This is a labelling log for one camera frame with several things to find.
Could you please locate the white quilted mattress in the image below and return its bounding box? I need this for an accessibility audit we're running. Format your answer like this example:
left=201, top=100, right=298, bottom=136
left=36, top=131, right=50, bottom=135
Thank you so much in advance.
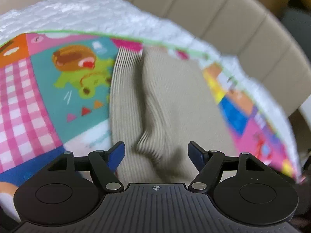
left=1, top=0, right=300, bottom=166

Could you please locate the beige striped knit garment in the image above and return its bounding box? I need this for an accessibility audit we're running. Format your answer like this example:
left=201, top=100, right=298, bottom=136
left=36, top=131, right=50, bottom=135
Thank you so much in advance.
left=110, top=47, right=238, bottom=185

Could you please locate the colourful cartoon play mat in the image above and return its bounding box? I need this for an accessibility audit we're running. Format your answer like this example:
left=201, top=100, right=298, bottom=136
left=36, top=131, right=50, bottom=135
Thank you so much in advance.
left=1, top=31, right=301, bottom=221

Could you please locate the beige padded headboard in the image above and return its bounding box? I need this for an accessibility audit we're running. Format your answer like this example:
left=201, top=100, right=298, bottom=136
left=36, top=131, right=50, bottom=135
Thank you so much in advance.
left=126, top=0, right=310, bottom=115

